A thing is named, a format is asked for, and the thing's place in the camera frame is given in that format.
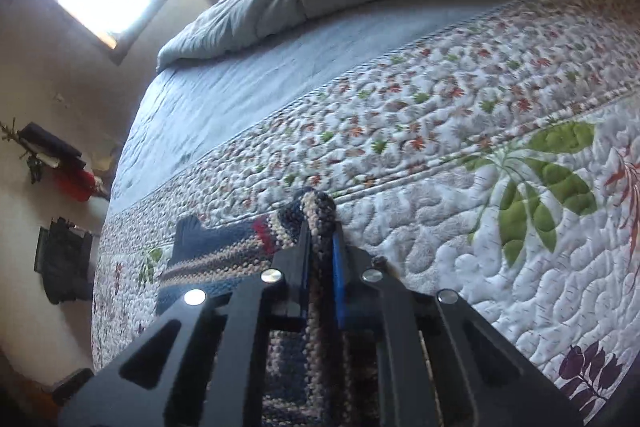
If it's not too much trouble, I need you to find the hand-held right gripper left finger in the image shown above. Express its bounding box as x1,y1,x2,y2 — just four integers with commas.
57,224,311,427

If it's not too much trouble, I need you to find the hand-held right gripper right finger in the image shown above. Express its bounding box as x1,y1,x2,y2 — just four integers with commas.
331,224,586,427

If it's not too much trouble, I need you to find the striped knit sweater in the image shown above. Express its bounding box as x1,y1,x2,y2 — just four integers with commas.
155,187,382,427

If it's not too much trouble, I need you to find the floral quilted bedspread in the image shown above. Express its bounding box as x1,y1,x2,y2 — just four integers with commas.
91,0,640,427

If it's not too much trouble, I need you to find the black hanging bag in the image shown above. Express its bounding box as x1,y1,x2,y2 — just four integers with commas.
34,216,97,306

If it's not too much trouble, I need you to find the red bag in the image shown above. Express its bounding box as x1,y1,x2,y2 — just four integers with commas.
51,166,100,204

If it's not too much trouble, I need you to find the dark floor object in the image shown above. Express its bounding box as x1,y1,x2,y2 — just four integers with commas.
51,367,95,407

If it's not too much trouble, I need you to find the wall coat rack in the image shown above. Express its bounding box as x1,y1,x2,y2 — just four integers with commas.
0,119,86,185

